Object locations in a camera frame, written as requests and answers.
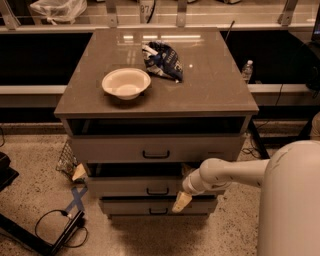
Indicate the clear plastic bag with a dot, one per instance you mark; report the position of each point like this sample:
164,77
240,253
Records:
59,11

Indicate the clear water bottle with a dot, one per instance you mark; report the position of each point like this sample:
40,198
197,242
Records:
247,71

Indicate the blue chip bag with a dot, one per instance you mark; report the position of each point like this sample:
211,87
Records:
162,60

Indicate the grey top drawer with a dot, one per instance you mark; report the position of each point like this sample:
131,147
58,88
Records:
141,149

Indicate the grey drawer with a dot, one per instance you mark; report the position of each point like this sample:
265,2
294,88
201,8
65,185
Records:
111,208
134,186
141,149

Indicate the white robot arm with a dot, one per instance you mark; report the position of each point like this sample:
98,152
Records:
289,211

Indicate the black stand leg left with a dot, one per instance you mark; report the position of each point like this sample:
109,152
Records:
15,232

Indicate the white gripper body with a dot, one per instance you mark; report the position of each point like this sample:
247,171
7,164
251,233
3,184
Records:
187,187

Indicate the wire mesh basket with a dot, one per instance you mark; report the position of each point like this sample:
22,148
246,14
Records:
69,166

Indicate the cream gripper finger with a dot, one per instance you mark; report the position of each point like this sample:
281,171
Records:
182,200
186,169

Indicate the black table leg right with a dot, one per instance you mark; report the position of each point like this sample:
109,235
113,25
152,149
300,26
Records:
259,146

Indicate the grey drawer cabinet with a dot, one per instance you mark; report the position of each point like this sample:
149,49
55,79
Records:
212,99

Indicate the white paper bowl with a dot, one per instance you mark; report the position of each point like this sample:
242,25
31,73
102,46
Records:
126,83

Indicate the black object left edge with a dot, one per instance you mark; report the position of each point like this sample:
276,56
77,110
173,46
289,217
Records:
7,174

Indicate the grey bottom drawer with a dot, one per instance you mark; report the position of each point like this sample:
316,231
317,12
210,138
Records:
111,208

